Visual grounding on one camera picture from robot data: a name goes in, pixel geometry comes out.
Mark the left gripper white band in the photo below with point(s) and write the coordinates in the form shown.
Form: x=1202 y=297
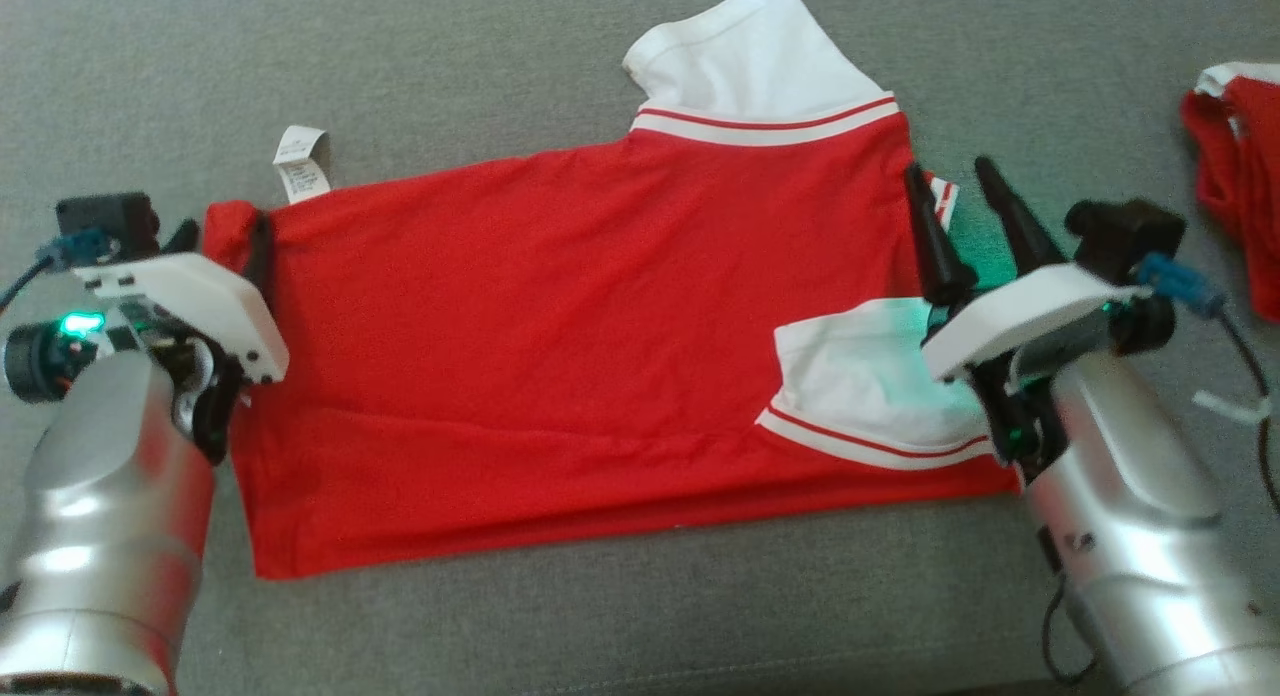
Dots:
x=200 y=306

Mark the red shirt with white sleeves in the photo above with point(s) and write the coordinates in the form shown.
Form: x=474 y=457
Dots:
x=550 y=326

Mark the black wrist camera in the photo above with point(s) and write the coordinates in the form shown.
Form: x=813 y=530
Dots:
x=1125 y=236
x=105 y=221

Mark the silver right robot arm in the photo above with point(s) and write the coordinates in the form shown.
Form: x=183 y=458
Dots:
x=1150 y=536

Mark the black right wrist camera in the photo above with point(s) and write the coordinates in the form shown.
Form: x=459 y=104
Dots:
x=1125 y=236

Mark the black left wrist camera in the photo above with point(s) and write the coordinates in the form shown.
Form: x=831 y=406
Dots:
x=105 y=221

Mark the red garment with white trim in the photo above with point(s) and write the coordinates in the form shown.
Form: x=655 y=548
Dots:
x=1245 y=176

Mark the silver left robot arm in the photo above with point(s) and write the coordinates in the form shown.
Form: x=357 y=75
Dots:
x=100 y=536

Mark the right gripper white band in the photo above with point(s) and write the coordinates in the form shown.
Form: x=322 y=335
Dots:
x=1020 y=316

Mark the large grey sofa seat cushion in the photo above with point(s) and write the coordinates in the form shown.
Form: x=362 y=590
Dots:
x=500 y=636

